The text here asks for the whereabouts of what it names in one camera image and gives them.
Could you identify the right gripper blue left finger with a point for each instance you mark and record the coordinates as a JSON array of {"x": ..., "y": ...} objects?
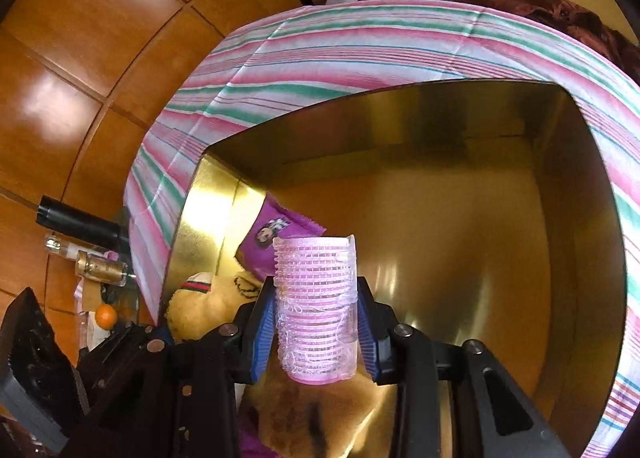
[{"x": 261, "y": 329}]

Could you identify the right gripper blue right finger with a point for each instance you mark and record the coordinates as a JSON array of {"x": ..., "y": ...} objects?
[{"x": 368, "y": 328}]

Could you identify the yellow plush sock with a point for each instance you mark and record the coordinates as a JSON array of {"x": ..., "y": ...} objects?
[{"x": 206, "y": 301}]

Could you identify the pink hair roller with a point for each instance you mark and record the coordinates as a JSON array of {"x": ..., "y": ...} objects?
[{"x": 317, "y": 315}]

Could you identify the purple snack packet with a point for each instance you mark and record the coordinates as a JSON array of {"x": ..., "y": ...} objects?
[{"x": 256, "y": 253}]

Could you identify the gold storage box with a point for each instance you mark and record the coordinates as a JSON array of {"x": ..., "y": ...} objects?
[{"x": 480, "y": 209}]

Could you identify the gold cap perfume bottle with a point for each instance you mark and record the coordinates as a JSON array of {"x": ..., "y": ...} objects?
[{"x": 100, "y": 269}]

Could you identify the black cylinder bottle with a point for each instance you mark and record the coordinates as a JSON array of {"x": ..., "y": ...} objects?
[{"x": 67, "y": 220}]

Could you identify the striped pink green bedsheet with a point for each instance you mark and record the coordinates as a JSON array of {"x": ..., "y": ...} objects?
[{"x": 309, "y": 55}]

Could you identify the dark red blanket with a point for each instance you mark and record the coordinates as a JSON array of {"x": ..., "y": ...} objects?
[{"x": 577, "y": 22}]

